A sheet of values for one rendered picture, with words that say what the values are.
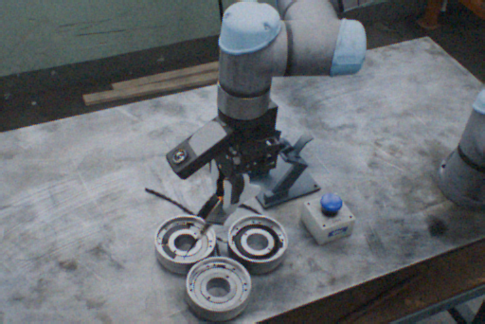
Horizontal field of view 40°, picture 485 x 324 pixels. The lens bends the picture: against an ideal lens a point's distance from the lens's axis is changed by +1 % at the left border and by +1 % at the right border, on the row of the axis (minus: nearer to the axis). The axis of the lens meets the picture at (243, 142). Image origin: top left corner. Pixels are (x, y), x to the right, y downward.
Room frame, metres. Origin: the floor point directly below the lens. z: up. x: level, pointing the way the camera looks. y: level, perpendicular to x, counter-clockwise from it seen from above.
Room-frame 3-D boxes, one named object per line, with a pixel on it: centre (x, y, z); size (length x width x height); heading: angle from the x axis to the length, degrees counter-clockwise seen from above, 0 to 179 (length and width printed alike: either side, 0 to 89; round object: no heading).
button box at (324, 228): (0.82, -0.17, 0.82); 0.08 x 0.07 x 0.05; 119
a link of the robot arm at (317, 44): (0.77, -0.09, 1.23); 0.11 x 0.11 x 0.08; 11
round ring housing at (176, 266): (0.72, 0.08, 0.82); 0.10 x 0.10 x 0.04
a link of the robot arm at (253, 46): (0.74, 0.00, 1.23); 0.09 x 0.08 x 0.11; 101
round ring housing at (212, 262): (0.64, 0.02, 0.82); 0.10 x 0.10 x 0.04
